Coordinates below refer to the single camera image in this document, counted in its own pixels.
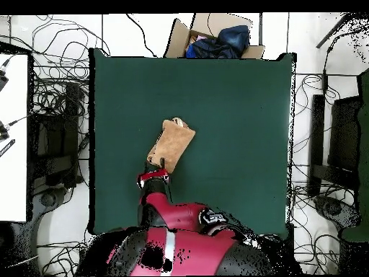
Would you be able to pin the orange terry towel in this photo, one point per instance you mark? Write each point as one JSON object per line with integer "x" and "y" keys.
{"x": 173, "y": 141}

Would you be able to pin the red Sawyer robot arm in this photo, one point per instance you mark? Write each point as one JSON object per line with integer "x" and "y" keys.
{"x": 184, "y": 248}

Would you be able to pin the dark green table cloth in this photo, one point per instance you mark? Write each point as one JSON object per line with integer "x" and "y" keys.
{"x": 201, "y": 101}

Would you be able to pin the black equipment stand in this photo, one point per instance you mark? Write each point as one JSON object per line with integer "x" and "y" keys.
{"x": 54, "y": 138}

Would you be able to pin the grey round base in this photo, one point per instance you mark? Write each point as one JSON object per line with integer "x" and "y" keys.
{"x": 47, "y": 199}

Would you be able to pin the dark navy garment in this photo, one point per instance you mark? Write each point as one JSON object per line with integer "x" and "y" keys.
{"x": 210, "y": 50}

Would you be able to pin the brown cardboard box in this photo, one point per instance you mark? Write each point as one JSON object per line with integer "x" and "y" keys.
{"x": 178, "y": 40}

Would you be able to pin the pink garment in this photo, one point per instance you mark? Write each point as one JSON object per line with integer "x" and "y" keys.
{"x": 199, "y": 38}

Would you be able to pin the white side table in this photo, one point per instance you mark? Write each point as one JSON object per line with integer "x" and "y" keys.
{"x": 14, "y": 173}

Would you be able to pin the black slotted strip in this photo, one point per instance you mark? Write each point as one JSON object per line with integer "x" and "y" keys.
{"x": 7, "y": 147}

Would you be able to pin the blue denim garment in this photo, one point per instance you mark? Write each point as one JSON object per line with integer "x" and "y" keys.
{"x": 235, "y": 36}

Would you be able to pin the small black device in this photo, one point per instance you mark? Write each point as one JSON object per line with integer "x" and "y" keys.
{"x": 3, "y": 132}

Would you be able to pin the black wheeled base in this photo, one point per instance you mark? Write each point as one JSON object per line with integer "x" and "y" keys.
{"x": 334, "y": 210}

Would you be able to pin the black monitor stand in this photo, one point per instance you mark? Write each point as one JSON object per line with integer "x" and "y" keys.
{"x": 344, "y": 135}

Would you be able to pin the black slanted bar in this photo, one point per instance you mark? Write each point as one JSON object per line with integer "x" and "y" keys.
{"x": 331, "y": 31}

